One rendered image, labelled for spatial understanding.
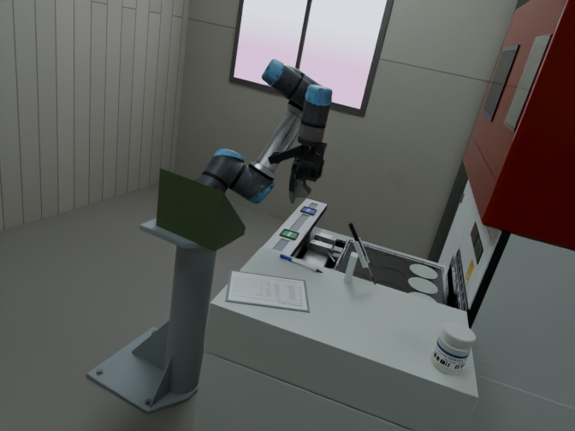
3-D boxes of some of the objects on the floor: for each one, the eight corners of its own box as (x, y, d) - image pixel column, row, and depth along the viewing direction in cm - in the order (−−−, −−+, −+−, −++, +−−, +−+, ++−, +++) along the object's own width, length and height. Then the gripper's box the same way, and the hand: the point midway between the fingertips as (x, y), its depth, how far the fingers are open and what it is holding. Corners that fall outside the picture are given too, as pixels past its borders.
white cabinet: (391, 410, 216) (444, 265, 185) (364, 645, 129) (455, 447, 98) (269, 364, 229) (299, 222, 198) (170, 549, 143) (197, 349, 111)
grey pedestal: (85, 376, 200) (87, 211, 169) (153, 328, 238) (165, 186, 207) (174, 431, 182) (196, 259, 151) (233, 370, 220) (258, 222, 189)
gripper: (323, 145, 127) (307, 213, 135) (328, 140, 135) (315, 204, 143) (294, 138, 128) (281, 205, 136) (302, 133, 137) (290, 197, 145)
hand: (291, 198), depth 140 cm, fingers closed
